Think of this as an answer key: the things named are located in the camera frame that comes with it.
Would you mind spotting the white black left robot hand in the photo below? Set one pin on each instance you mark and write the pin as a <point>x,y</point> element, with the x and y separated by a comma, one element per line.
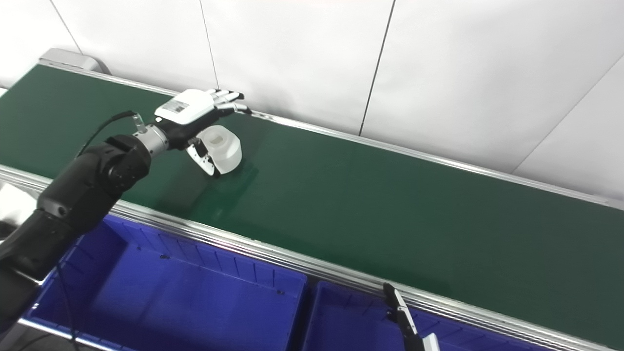
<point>187,109</point>

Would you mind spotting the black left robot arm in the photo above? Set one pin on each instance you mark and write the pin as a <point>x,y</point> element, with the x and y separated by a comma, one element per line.
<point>83,190</point>

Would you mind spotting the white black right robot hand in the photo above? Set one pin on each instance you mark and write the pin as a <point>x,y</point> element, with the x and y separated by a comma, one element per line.
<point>414,341</point>

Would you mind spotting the blue plastic bin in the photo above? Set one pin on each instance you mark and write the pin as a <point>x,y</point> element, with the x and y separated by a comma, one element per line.
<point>185,302</point>
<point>356,326</point>

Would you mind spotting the white plastic part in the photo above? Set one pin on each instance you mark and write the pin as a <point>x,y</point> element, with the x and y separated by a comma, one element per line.
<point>226,151</point>

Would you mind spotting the green conveyor belt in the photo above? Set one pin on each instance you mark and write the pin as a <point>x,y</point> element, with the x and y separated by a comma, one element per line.
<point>273,251</point>
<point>390,204</point>

